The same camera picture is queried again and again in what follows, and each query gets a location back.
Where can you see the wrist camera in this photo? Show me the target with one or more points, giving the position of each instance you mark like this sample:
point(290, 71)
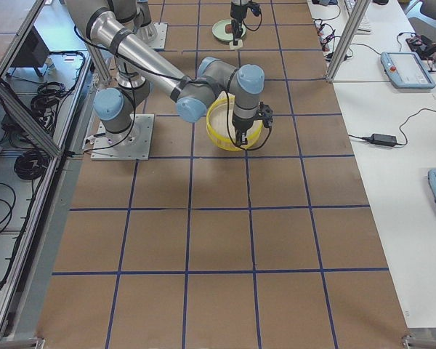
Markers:
point(265, 115)
point(255, 8)

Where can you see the white bun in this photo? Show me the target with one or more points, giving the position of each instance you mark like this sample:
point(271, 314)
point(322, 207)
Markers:
point(235, 45)

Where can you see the aluminium frame post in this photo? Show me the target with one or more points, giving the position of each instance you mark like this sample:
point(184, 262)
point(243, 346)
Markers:
point(353, 22)

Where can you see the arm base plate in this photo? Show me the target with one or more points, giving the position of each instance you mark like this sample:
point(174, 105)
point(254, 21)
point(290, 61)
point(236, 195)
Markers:
point(133, 144)
point(154, 35)

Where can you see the light green plate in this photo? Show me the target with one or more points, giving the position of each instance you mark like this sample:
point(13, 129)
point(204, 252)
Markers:
point(222, 30)

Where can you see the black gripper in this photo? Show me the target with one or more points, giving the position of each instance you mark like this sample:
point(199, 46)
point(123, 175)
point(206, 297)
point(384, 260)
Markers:
point(240, 128)
point(237, 16)

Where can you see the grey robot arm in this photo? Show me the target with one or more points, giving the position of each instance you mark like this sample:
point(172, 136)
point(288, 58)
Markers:
point(121, 27)
point(138, 12)

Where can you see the black power brick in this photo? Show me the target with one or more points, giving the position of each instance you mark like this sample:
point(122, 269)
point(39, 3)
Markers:
point(381, 139)

